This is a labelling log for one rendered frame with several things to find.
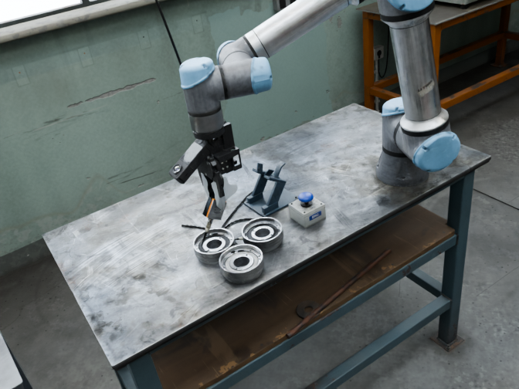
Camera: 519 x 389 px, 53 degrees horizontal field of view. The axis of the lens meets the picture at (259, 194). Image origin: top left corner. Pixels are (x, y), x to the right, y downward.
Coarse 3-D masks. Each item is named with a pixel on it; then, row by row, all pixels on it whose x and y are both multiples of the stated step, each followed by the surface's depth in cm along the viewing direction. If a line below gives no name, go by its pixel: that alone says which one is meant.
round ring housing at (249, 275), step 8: (232, 248) 128; (240, 248) 128; (248, 248) 128; (256, 248) 126; (224, 256) 127; (240, 256) 126; (248, 256) 126; (224, 264) 124; (232, 264) 124; (240, 264) 127; (248, 264) 123; (224, 272) 122; (232, 272) 120; (240, 272) 119; (248, 272) 120; (256, 272) 121; (232, 280) 121; (240, 280) 121; (248, 280) 122
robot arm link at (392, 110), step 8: (384, 104) 143; (392, 104) 140; (400, 104) 139; (384, 112) 142; (392, 112) 138; (400, 112) 137; (384, 120) 143; (392, 120) 140; (384, 128) 144; (392, 128) 139; (384, 136) 145; (392, 136) 140; (384, 144) 147; (392, 144) 144; (400, 152) 144
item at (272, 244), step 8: (248, 224) 136; (256, 224) 136; (272, 224) 135; (280, 224) 133; (256, 232) 134; (264, 232) 135; (272, 232) 132; (280, 232) 130; (248, 240) 129; (272, 240) 128; (280, 240) 131; (264, 248) 129; (272, 248) 130
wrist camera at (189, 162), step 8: (192, 144) 120; (200, 144) 118; (208, 144) 118; (192, 152) 118; (200, 152) 117; (208, 152) 118; (184, 160) 119; (192, 160) 117; (200, 160) 118; (176, 168) 118; (184, 168) 117; (192, 168) 118; (176, 176) 117; (184, 176) 117
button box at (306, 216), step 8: (296, 200) 141; (312, 200) 140; (296, 208) 137; (304, 208) 137; (312, 208) 136; (320, 208) 137; (296, 216) 139; (304, 216) 135; (312, 216) 136; (320, 216) 138; (304, 224) 136; (312, 224) 138
